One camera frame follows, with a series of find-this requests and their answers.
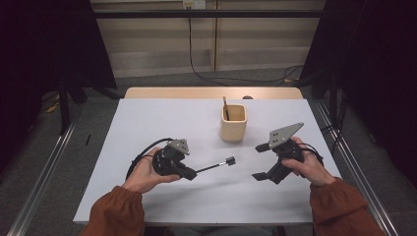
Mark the beige square cup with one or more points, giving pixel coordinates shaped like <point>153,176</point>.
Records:
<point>233,129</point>

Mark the dark brush with gold ferrule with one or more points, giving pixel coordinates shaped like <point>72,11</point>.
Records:
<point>226,106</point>

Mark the person's right hand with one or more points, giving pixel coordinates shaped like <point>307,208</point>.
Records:
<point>309,170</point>

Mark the white wall outlet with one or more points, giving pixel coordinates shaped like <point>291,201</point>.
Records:
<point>194,4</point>

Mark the person's left hand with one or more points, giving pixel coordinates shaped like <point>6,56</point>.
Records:
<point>144,173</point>

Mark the light wooden table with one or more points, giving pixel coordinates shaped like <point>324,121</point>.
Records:
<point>183,92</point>

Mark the white table sheet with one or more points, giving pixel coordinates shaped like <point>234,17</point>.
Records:
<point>203,203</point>

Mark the black metal stand post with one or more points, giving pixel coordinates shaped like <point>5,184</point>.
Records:
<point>64,108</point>

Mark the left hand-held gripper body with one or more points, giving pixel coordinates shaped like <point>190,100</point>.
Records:
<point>168,160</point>

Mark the aluminium floor rail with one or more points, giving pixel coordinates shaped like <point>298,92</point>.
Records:
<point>42,183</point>
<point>360,164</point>

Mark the thin black brush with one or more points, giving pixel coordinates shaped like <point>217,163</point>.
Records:
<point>213,166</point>

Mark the black horizontal bar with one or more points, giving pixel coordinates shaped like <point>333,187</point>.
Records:
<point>196,13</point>

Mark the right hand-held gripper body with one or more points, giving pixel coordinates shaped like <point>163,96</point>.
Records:
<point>283,141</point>

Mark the small black stick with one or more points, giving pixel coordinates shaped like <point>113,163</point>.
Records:
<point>88,139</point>

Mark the black curtain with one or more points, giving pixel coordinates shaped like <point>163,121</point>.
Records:
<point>377,49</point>
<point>32,49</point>

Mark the vertical wall trim strip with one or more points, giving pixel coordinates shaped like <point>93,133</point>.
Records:
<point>215,39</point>

